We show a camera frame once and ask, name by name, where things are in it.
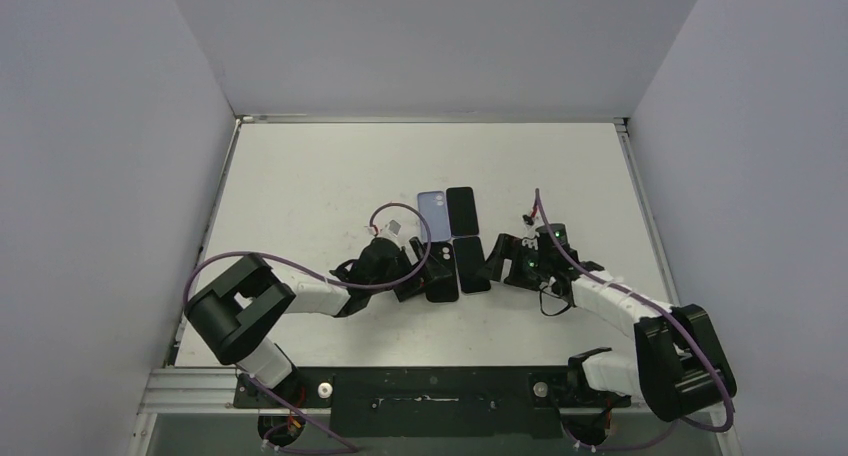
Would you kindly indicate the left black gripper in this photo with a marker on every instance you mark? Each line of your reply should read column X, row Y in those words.
column 422, row 266

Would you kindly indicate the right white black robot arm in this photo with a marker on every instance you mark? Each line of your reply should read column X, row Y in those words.
column 678, row 366

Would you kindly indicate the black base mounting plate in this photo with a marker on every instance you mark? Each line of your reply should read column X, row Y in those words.
column 371, row 402

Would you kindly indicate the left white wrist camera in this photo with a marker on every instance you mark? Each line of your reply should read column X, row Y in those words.
column 391, row 231

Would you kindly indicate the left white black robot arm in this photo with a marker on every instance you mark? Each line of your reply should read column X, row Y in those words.
column 235, row 312

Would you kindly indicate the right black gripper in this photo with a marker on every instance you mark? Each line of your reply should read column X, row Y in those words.
column 515, row 264

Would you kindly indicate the clear lilac phone case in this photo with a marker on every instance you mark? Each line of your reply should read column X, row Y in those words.
column 432, row 206

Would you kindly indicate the aluminium table frame rail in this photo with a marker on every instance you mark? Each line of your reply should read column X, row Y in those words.
column 268, row 199

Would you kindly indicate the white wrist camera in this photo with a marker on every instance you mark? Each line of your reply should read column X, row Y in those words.
column 530, row 220
column 391, row 231

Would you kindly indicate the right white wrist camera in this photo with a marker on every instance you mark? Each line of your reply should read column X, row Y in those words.
column 530, row 220

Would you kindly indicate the black phone case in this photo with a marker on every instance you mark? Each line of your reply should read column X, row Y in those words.
column 443, row 288

